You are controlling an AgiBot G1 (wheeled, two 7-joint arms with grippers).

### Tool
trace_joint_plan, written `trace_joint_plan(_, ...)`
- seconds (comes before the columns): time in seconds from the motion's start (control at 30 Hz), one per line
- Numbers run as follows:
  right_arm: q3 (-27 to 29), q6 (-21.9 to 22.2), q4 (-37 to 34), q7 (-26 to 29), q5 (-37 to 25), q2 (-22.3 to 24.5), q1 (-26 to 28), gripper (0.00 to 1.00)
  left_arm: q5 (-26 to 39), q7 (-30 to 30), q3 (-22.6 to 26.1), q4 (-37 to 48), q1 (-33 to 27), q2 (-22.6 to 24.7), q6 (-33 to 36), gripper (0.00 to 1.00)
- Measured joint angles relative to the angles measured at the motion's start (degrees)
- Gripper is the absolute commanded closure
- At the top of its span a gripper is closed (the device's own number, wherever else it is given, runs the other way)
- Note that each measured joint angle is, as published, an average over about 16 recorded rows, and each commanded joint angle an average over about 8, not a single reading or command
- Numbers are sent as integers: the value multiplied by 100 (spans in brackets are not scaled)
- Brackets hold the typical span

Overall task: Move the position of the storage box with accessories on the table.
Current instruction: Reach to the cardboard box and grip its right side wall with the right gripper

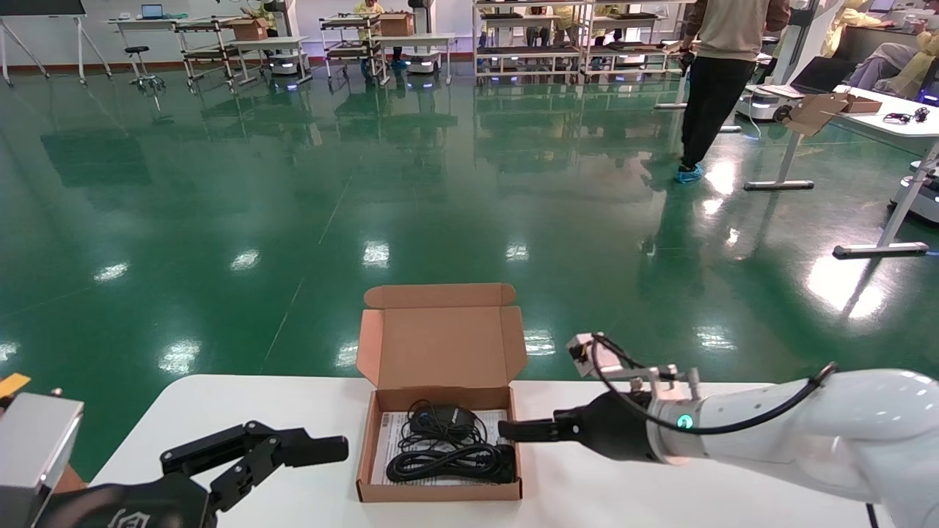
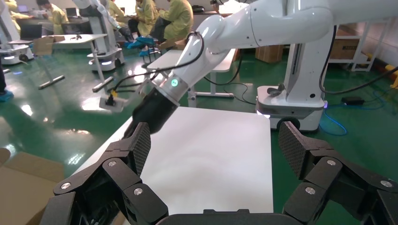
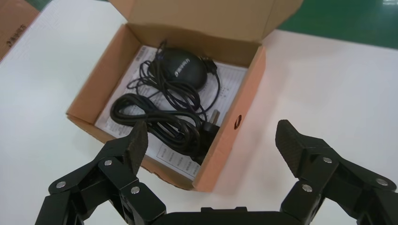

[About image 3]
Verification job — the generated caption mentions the coiled black power cable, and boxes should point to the coiled black power cable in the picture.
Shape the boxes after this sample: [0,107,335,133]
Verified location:
[110,93,222,165]

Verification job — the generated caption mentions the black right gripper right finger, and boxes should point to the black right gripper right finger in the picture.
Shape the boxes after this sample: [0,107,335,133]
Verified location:
[275,119,398,225]

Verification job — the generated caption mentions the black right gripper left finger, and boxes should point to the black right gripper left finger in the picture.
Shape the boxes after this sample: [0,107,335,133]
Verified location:
[35,120,167,225]

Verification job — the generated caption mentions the black corded computer mouse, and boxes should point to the black corded computer mouse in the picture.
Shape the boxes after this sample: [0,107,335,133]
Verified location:
[127,39,222,123]

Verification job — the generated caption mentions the brown cardboard storage box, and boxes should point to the brown cardboard storage box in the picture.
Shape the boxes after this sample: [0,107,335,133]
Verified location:
[66,0,304,193]

